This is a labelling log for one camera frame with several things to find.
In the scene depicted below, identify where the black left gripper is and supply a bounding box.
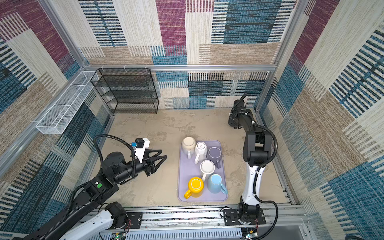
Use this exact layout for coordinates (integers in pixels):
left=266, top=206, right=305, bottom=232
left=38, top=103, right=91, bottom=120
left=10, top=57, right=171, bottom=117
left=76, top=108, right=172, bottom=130
left=114, top=149, right=166, bottom=185

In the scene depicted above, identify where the white speckled mug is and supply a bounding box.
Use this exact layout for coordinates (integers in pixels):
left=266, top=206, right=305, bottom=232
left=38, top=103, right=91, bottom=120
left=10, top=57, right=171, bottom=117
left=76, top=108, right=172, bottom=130
left=182, top=137, right=196, bottom=159

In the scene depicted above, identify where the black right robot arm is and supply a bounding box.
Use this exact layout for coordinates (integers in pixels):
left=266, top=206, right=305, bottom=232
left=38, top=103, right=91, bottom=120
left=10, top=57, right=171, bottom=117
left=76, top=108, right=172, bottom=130
left=228, top=94, right=277, bottom=225

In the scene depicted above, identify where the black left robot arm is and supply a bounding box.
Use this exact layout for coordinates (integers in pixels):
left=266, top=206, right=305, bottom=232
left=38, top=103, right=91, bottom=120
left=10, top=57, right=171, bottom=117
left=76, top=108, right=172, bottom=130
left=23, top=150, right=167, bottom=240

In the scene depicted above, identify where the white tall mug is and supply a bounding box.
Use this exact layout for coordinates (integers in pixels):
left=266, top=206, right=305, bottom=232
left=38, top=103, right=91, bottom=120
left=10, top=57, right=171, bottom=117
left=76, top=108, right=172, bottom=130
left=194, top=142, right=208, bottom=164

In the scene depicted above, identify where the yellow mug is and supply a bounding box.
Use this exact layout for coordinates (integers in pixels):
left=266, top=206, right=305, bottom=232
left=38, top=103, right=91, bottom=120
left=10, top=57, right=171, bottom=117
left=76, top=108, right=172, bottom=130
left=184, top=177, right=204, bottom=200

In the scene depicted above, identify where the white mug dark rim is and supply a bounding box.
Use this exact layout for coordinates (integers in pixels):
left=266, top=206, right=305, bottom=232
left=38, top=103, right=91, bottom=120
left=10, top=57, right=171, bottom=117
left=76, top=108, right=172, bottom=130
left=200, top=160, right=216, bottom=182

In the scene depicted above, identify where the purple mug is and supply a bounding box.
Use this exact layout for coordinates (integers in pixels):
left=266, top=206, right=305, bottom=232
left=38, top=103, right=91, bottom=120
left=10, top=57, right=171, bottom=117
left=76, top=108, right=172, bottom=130
left=208, top=147, right=222, bottom=169

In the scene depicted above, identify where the light blue mug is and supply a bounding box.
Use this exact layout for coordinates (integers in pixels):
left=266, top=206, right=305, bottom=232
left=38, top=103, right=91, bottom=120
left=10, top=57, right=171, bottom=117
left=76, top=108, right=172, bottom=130
left=208, top=174, right=228, bottom=194

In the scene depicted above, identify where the lavender plastic tray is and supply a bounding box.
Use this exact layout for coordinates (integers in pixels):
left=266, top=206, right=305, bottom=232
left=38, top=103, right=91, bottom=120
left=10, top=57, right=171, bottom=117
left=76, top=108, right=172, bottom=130
left=178, top=140, right=228, bottom=202

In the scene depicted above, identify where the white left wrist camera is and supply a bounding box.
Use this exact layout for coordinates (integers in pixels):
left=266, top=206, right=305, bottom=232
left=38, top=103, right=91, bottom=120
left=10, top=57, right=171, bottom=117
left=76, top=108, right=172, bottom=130
left=131, top=138, right=150, bottom=163

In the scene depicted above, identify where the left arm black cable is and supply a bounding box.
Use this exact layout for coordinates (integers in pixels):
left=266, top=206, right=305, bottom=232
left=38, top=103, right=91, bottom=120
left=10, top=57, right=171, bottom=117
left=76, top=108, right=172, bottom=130
left=92, top=134, right=137, bottom=181

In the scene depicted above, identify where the black wire shelf rack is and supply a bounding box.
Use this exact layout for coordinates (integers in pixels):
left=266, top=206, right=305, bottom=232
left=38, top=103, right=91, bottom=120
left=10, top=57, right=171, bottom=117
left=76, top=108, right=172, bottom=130
left=91, top=68, right=159, bottom=114

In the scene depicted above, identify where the white wire mesh basket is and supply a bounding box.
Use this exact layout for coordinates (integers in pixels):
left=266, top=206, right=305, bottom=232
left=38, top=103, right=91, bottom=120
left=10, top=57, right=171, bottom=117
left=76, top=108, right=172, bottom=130
left=36, top=71, right=95, bottom=135

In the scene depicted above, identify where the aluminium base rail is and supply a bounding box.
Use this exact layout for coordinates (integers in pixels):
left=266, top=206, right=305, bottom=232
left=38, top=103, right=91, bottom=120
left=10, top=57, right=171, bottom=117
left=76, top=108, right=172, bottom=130
left=50, top=203, right=310, bottom=240

